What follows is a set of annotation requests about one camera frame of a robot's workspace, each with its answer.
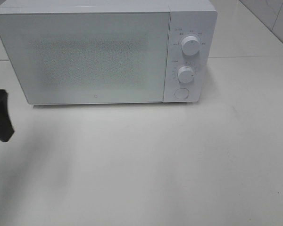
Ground white microwave oven body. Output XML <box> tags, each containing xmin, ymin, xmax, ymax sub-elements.
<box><xmin>0</xmin><ymin>0</ymin><xmax>217</xmax><ymax>103</ymax></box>

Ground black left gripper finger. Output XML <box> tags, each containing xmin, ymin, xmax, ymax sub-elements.
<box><xmin>0</xmin><ymin>89</ymin><xmax>14</xmax><ymax>142</ymax></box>

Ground white microwave door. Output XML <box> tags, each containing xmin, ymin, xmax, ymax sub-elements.
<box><xmin>0</xmin><ymin>13</ymin><xmax>169</xmax><ymax>105</ymax></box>

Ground white timer knob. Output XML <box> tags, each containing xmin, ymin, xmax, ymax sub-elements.
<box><xmin>177</xmin><ymin>66</ymin><xmax>195</xmax><ymax>83</ymax></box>

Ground round door release button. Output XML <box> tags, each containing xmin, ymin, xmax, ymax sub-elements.
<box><xmin>175</xmin><ymin>88</ymin><xmax>189</xmax><ymax>99</ymax></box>

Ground upper white power knob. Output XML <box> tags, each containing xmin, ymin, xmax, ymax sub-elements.
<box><xmin>181</xmin><ymin>34</ymin><xmax>200</xmax><ymax>56</ymax></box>

